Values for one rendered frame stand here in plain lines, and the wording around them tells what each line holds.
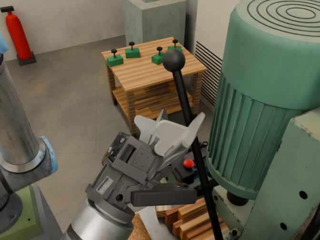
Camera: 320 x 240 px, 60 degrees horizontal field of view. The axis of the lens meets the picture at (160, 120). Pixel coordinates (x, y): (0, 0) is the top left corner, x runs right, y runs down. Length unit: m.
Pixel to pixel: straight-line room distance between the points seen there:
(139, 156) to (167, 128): 0.07
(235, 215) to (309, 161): 0.33
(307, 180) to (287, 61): 0.15
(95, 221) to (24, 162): 0.62
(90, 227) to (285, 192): 0.28
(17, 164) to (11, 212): 0.25
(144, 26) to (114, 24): 1.08
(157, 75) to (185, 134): 1.64
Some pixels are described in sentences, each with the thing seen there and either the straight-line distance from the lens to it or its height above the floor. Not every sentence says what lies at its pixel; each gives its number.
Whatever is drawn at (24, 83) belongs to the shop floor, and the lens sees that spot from 3.19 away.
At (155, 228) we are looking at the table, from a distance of 0.83.
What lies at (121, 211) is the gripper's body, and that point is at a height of 1.27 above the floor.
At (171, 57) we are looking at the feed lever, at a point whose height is 1.44.
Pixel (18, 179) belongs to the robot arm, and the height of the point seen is 0.85.
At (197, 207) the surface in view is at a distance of 0.79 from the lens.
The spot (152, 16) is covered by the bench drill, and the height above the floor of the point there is 0.62.
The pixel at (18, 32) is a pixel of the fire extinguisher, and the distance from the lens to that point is 3.36.
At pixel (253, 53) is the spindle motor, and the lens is 0.36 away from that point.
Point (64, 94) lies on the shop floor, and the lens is 2.88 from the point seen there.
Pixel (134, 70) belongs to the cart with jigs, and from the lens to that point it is 2.09.
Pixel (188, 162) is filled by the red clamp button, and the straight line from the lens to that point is 0.80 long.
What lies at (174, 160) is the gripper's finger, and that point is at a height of 1.33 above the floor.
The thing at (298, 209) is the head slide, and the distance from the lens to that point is 0.43.
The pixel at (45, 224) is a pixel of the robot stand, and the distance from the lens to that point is 1.32.
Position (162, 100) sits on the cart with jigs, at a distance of 2.33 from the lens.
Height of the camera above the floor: 1.65
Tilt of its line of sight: 43 degrees down
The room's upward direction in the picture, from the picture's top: straight up
